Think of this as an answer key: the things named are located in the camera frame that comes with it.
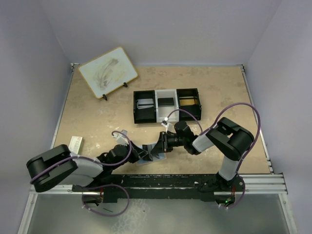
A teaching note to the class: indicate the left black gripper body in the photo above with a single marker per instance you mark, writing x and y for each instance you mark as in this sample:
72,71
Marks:
140,154

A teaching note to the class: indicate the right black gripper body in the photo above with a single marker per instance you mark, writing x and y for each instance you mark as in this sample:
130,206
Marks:
165,142

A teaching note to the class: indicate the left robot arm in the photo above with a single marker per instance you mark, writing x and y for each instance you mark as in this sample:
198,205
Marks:
60,166

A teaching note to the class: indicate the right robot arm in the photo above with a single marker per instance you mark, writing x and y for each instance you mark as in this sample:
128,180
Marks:
229,138

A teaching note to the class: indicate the gold card in bin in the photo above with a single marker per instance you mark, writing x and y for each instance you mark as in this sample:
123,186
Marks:
187,101

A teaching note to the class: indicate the black card in bin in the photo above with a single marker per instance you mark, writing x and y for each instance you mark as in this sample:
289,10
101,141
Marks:
165,101

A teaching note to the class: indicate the silver cards stack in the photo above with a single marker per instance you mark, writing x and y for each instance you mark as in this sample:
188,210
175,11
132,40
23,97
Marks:
145,103

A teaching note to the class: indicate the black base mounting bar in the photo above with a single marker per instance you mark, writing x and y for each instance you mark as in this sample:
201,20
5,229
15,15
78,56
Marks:
204,187

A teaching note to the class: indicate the left black tray bin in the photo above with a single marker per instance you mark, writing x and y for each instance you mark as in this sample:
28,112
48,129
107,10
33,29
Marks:
144,116

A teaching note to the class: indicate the black tray bin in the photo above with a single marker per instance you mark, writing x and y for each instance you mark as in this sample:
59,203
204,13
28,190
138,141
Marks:
144,116
195,110

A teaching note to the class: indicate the middle white tray bin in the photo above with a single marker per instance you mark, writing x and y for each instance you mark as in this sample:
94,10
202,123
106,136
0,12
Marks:
162,112

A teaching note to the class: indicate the right black tray bin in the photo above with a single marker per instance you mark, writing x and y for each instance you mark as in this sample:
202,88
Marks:
195,110

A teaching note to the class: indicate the white green paper box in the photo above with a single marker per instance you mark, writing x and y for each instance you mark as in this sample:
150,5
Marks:
75,144

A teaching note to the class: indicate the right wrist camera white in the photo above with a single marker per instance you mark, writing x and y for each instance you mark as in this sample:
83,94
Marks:
166,124

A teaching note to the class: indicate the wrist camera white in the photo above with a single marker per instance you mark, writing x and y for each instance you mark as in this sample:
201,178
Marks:
166,124
121,138

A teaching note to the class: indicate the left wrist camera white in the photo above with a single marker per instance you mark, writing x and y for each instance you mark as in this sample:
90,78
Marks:
121,138

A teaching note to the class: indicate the whiteboard with yellow frame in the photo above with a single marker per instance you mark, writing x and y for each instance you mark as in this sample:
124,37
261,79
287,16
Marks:
108,72

